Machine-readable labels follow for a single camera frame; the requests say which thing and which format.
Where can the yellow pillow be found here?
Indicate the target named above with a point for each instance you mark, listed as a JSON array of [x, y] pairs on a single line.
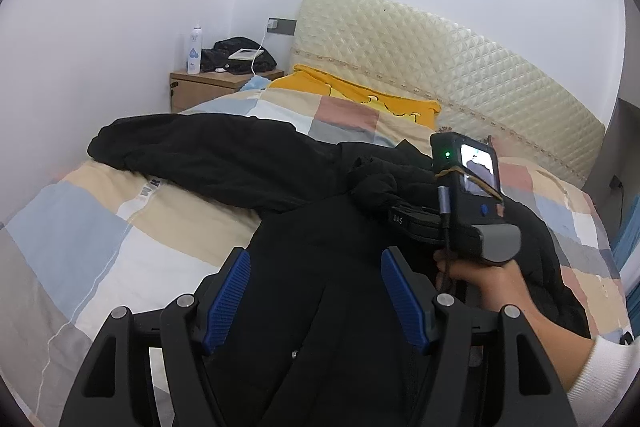
[[350, 94]]

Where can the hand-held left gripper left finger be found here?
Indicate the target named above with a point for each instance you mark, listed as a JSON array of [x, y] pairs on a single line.
[[232, 292]]

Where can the grey wall socket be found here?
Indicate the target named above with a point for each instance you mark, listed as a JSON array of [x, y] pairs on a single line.
[[285, 27]]

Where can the black wall socket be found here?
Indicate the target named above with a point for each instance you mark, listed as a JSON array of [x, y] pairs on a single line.
[[616, 182]]

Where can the cream quilted headboard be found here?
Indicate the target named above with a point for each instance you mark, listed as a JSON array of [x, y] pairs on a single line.
[[425, 57]]

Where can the black jacket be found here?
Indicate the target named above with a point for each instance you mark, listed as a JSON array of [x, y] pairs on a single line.
[[300, 257]]

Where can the white tablet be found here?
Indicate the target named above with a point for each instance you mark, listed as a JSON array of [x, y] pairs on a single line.
[[245, 55]]

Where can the checkered patchwork blanket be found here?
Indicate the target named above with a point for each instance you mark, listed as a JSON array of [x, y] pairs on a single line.
[[125, 227]]

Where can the light blue cloth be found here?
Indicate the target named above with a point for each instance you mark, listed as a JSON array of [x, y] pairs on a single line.
[[255, 83]]

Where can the wooden nightstand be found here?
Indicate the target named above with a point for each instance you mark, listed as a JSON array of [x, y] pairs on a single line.
[[200, 92]]

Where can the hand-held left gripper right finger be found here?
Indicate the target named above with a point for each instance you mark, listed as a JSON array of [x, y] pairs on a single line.
[[400, 297]]

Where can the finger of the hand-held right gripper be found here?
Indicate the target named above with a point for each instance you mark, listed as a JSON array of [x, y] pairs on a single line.
[[406, 221]]

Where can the blue curtain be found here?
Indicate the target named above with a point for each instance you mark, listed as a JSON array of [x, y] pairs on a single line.
[[627, 252]]

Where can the person's right hand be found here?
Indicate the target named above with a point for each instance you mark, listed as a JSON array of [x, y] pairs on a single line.
[[485, 282]]

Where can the white spray bottle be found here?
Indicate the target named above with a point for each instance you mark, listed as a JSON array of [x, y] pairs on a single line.
[[194, 52]]

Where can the black bag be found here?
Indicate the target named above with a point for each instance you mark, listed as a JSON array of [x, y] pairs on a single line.
[[240, 44]]

